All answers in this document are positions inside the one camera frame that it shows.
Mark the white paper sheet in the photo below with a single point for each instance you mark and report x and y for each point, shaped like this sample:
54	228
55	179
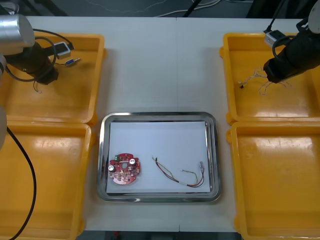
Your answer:
160	140

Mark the yellow-orange plastic bin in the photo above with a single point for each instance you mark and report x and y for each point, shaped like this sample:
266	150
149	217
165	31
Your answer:
275	187
55	175
262	107
62	100

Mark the silver and black left arm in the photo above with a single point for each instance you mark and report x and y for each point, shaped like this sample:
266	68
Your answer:
15	32

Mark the silver and black right arm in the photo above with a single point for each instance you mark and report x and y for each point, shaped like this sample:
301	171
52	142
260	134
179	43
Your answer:
305	47

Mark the steel tray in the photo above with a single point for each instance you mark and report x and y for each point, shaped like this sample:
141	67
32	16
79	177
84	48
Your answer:
160	197

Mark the blue label metal solenoid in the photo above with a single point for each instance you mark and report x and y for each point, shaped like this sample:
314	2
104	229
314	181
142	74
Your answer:
69	62

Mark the black background equipment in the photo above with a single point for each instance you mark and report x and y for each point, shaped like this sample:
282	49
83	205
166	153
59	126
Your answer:
260	8

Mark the black floor frame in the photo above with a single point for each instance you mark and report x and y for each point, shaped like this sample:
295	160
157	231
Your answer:
50	7

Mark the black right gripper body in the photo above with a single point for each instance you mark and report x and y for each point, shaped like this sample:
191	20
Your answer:
280	70

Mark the round red circuit board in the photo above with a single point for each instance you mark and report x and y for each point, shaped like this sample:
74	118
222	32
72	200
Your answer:
123	175

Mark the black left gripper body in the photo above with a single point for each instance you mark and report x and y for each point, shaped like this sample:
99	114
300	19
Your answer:
43	72

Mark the black slanted pole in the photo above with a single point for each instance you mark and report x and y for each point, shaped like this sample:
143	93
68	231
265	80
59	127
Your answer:
191	8

